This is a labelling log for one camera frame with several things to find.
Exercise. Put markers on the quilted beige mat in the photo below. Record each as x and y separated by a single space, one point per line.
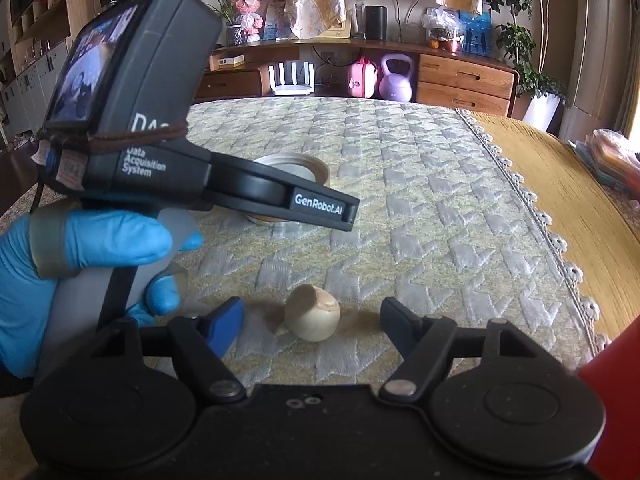
443 226

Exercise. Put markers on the blue gloved left hand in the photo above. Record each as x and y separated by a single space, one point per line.
40 250

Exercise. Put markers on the blue plastic stool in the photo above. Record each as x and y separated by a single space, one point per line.
476 33

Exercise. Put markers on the black cylinder speaker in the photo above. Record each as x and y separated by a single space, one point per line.
375 23

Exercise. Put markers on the pink plush doll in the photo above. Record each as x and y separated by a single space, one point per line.
246 15

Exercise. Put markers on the cream wooden egg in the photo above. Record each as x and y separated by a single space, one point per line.
311 313

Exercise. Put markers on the purple kettlebell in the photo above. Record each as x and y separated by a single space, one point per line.
394 86

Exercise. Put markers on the yellow table runner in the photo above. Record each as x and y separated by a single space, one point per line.
602 244

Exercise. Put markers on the gold rimmed tin lid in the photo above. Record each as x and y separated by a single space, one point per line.
265 191

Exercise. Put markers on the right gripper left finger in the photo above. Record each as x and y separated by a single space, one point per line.
221 326

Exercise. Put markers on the red metal tin box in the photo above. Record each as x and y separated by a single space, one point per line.
614 374

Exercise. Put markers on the stack of plastic folders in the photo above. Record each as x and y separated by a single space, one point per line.
612 159

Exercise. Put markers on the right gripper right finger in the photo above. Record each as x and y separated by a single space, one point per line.
402 327

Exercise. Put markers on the white wifi router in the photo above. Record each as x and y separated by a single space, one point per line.
291 79

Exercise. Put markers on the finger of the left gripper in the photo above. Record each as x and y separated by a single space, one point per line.
319 206

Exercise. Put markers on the potted green plant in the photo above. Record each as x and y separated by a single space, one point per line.
524 43

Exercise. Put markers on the wooden tv cabinet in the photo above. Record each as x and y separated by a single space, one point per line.
440 78

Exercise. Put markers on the pink small bag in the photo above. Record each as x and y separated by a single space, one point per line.
362 78

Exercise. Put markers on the bag of fruit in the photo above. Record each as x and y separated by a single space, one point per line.
443 29

